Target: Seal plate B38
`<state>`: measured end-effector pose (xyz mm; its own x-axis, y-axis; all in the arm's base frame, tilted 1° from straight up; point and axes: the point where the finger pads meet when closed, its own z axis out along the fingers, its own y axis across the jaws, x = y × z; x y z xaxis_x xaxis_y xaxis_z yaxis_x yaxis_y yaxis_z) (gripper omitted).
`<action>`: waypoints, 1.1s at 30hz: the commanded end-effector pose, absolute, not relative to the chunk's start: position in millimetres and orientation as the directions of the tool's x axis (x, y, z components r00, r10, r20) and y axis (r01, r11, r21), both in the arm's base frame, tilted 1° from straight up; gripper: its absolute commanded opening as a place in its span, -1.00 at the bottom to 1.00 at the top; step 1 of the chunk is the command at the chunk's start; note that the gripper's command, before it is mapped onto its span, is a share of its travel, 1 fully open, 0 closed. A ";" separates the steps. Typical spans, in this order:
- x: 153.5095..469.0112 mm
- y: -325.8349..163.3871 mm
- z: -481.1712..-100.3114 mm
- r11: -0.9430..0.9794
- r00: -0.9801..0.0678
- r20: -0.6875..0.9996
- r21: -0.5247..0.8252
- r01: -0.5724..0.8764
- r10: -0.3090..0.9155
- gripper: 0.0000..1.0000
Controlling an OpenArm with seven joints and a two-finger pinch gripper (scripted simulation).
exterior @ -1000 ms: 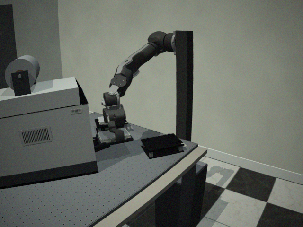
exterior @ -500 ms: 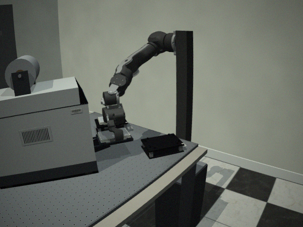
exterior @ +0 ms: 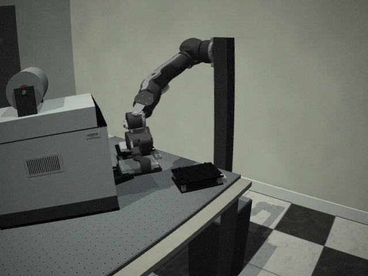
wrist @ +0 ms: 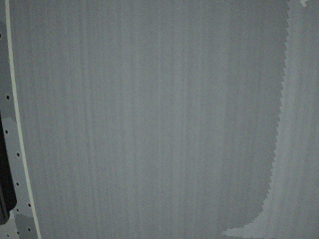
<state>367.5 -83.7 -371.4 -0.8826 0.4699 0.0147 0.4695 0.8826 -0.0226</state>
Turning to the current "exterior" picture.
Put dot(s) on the grey cylinder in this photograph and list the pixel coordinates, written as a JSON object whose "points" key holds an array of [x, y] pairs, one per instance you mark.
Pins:
{"points": [[31, 76]]}

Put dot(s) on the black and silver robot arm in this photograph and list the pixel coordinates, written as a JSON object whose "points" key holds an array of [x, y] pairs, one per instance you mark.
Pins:
{"points": [[192, 51]]}

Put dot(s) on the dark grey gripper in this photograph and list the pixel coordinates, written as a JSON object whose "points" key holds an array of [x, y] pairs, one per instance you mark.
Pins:
{"points": [[141, 142]]}

